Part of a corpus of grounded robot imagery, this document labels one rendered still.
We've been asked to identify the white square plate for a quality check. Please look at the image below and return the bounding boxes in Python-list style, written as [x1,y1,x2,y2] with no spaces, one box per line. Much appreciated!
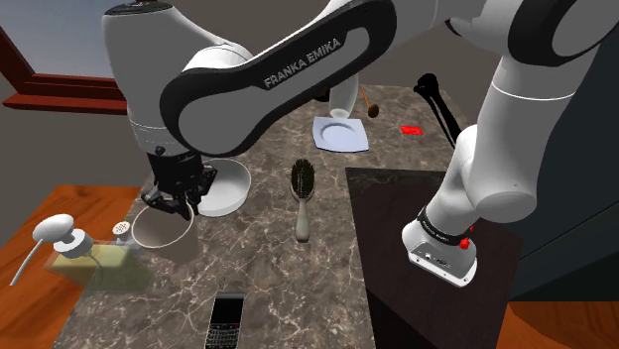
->
[311,115,371,156]

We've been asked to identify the black tongs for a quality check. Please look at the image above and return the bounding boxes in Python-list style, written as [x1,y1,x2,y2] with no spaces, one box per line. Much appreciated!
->
[413,71,463,151]

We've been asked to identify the brown wooden spoon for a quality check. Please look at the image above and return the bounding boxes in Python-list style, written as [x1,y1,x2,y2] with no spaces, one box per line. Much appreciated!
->
[359,85,381,120]

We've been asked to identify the black keypad phone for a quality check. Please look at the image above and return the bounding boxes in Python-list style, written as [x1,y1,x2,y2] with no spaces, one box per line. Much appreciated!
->
[203,291,246,349]

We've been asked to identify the black bristle hairbrush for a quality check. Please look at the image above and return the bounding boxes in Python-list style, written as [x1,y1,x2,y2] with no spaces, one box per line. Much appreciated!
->
[289,158,317,244]

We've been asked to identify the clear yellow soap dispenser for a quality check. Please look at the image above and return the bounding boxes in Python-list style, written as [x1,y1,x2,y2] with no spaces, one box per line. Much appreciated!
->
[9,212,157,294]

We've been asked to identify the small glass salt shaker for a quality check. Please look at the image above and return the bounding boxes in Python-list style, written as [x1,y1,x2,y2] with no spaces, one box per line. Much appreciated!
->
[111,220,143,256]

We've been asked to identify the white round bowl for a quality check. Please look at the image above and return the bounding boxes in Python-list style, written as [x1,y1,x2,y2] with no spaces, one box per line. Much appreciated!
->
[196,158,253,218]

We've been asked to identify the red wooden window frame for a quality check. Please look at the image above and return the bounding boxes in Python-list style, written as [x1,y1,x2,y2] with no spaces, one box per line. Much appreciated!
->
[0,26,130,117]

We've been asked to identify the dark cabinet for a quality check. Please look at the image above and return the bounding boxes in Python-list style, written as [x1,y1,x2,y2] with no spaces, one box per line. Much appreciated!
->
[506,24,619,301]

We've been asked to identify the dark robot stand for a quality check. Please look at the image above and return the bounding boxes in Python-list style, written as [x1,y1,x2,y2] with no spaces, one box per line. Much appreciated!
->
[344,167,525,349]

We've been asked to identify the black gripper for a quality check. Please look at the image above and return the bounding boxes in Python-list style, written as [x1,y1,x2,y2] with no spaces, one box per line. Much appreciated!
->
[140,147,218,220]

